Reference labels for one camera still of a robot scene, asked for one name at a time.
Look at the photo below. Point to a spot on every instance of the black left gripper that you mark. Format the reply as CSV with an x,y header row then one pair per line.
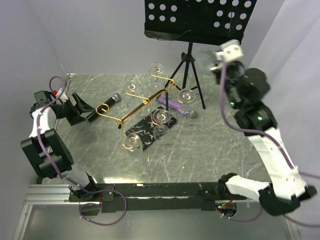
x,y
75,117

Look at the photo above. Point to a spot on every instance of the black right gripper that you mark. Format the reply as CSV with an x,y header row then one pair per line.
x,y
229,67

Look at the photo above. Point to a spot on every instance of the gold wine glass rack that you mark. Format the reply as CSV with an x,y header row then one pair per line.
x,y
145,102

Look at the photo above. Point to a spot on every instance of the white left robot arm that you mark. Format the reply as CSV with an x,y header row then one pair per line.
x,y
44,148

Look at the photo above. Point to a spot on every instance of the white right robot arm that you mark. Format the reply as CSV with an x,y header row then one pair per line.
x,y
242,109

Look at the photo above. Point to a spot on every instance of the black marble rack base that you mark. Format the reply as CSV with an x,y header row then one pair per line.
x,y
145,128

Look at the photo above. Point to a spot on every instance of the black microphone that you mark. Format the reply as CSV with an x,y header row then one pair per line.
x,y
105,106

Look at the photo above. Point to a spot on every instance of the black music stand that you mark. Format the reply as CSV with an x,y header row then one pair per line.
x,y
211,22

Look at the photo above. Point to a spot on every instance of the purple glitter microphone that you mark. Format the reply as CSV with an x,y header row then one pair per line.
x,y
175,105

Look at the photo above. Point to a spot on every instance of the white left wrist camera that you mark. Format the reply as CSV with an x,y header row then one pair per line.
x,y
61,95

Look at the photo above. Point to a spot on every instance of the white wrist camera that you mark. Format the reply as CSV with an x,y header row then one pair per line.
x,y
61,95
231,50

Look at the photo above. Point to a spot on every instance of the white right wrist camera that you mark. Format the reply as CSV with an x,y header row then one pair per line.
x,y
231,50

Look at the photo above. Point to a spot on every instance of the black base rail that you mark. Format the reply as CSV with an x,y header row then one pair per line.
x,y
159,196

